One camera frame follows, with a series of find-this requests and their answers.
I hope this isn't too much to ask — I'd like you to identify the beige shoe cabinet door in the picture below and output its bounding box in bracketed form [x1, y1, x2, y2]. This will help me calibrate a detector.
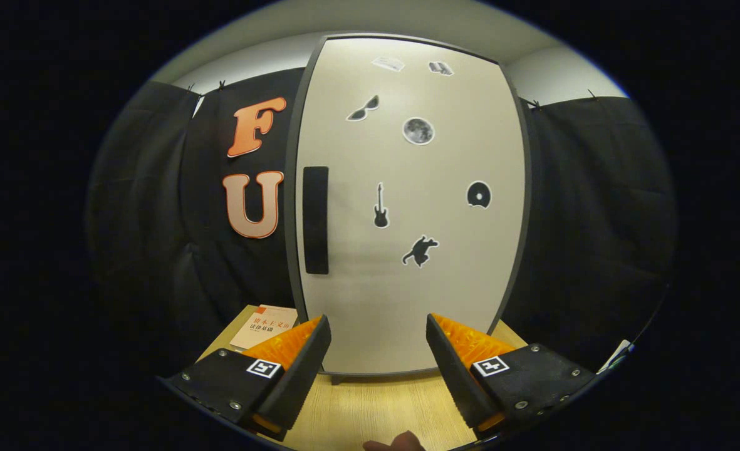
[294, 38, 527, 376]

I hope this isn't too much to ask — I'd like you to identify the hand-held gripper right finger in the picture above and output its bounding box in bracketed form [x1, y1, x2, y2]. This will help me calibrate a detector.
[425, 313, 596, 442]

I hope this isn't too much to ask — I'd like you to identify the black door handle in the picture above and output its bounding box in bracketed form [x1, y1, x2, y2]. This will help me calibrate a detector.
[302, 166, 330, 275]

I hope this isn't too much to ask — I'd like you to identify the white flat object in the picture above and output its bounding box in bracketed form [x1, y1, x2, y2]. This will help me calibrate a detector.
[597, 340, 635, 375]

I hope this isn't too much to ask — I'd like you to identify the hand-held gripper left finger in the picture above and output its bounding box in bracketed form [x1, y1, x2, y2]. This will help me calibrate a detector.
[166, 314, 333, 442]

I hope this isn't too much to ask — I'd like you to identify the stack of books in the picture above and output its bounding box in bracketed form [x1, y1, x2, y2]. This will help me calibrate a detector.
[229, 304, 298, 351]

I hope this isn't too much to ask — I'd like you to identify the black backdrop cloth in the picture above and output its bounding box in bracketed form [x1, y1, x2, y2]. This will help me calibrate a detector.
[88, 68, 677, 370]

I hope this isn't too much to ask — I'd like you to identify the grey shoe cabinet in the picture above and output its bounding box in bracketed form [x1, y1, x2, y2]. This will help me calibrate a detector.
[282, 33, 532, 384]

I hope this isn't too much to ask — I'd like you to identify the row of black cloth clips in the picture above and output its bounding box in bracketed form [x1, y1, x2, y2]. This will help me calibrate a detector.
[185, 78, 599, 110]

